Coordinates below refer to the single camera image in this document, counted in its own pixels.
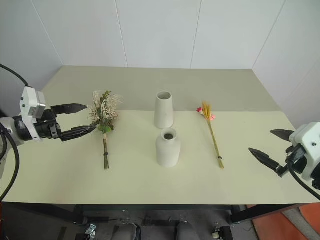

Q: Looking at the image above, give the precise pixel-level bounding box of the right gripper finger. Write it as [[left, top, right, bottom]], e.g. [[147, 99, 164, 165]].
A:
[[269, 128, 296, 144], [248, 147, 280, 172]]

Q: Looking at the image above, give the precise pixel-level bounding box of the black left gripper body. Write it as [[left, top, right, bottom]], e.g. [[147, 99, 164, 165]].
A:
[[34, 107, 63, 143]]

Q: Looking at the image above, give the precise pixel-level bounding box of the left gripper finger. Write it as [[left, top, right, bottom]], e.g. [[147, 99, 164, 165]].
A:
[[59, 124, 98, 143], [51, 102, 89, 116]]

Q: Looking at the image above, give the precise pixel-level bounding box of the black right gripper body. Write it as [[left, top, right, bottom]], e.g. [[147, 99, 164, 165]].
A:
[[275, 144, 308, 179]]

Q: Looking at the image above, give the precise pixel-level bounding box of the tall tapered white vase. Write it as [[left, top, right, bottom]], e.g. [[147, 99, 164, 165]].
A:
[[153, 90, 175, 130]]

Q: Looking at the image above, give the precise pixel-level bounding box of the white bottle-shaped vase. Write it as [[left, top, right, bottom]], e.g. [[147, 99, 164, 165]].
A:
[[155, 127, 181, 168]]

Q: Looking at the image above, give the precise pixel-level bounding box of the white and green flower bouquet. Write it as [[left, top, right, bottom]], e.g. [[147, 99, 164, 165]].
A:
[[87, 90, 124, 171]]

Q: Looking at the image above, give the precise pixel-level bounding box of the yellow wheat flower bouquet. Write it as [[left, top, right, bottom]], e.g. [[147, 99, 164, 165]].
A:
[[196, 100, 225, 170]]

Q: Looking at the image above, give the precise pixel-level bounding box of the orange floor mat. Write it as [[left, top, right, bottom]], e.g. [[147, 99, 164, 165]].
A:
[[246, 202, 320, 240]]

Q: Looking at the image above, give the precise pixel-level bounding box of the dark rounded shape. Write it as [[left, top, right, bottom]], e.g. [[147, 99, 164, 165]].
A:
[[112, 223, 139, 240], [175, 220, 195, 240]]

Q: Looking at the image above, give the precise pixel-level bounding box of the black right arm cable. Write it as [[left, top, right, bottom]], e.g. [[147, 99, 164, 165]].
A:
[[286, 159, 320, 201]]

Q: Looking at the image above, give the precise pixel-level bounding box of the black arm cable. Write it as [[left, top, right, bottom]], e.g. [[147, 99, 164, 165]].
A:
[[286, 159, 320, 201], [0, 63, 33, 202]]

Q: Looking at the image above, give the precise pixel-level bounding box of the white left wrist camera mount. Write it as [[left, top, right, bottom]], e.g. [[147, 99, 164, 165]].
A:
[[19, 86, 47, 142]]

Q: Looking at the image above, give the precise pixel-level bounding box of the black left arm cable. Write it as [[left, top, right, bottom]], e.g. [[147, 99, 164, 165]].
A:
[[0, 63, 33, 202]]

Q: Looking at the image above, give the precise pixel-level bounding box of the black table frame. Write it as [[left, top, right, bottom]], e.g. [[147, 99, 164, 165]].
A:
[[0, 201, 302, 225]]

